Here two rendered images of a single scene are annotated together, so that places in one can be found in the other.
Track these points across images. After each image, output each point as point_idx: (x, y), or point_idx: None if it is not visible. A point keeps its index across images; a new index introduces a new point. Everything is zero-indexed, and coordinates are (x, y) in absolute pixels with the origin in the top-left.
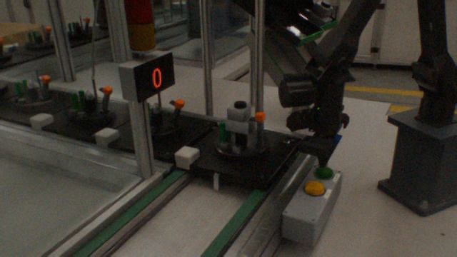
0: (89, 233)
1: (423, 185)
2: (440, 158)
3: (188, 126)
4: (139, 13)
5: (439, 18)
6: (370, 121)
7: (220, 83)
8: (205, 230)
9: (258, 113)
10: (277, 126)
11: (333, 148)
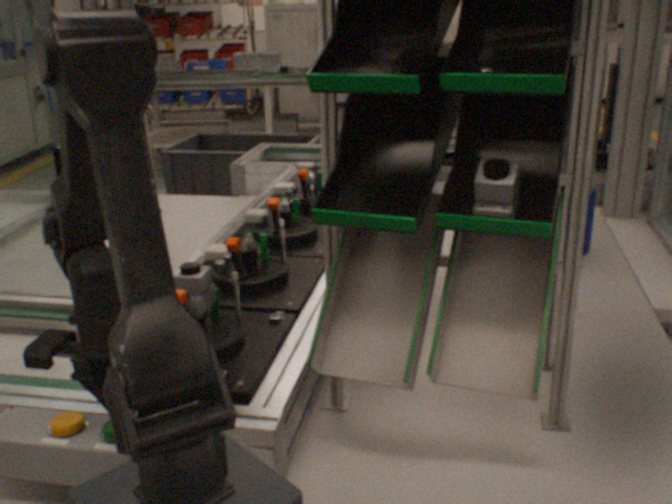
0: (13, 302)
1: None
2: None
3: (270, 293)
4: None
5: (106, 214)
6: None
7: (622, 312)
8: (35, 375)
9: (179, 290)
10: (454, 410)
11: (72, 375)
